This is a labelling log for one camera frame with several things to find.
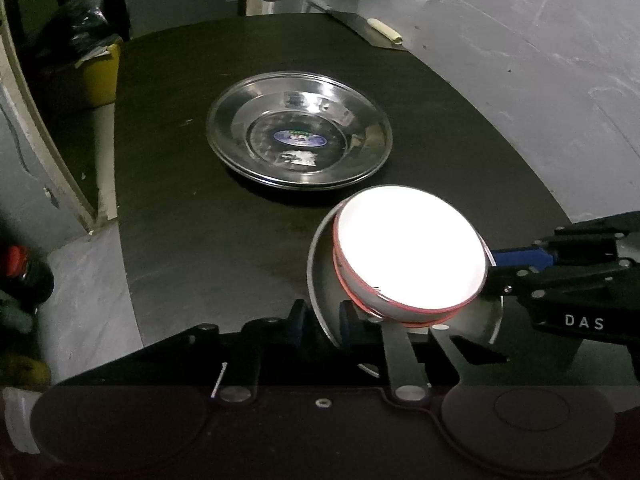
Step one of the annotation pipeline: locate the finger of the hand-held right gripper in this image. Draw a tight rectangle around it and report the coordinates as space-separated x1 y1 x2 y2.
489 211 640 274
486 261 640 311

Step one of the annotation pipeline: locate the green object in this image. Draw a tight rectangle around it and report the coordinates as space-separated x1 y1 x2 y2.
0 300 37 335

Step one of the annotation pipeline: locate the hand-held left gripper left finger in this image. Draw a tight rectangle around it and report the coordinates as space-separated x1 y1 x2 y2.
100 299 310 405

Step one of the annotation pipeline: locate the yellow bin with black bag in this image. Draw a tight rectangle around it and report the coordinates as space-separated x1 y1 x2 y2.
40 0 125 107

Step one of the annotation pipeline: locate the steel plate with oval sticker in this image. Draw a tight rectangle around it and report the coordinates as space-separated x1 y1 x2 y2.
206 71 392 187

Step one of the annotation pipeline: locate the white wooden frame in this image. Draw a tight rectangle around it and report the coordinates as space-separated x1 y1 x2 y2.
0 0 119 233

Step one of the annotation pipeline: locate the plain steel plate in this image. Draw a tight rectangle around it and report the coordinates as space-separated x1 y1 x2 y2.
212 150 387 192

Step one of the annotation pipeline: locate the steel bowl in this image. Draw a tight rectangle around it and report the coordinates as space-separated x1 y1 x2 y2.
306 185 504 364

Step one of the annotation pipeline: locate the white bowl with red rim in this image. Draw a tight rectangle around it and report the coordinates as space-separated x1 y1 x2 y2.
332 252 458 330
333 186 489 325

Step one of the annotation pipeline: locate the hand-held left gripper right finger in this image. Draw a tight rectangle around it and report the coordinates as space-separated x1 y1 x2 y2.
338 300 510 403

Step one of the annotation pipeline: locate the white object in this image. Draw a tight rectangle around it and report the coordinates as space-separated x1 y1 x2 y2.
0 387 42 455

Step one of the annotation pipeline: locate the metal scraper with white handle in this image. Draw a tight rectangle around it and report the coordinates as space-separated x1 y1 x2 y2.
327 10 404 51

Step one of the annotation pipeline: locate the yellow object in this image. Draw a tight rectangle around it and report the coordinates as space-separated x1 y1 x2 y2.
0 352 52 387

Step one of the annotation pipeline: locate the dark bottle with red cap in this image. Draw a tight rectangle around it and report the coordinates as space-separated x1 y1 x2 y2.
0 244 55 307

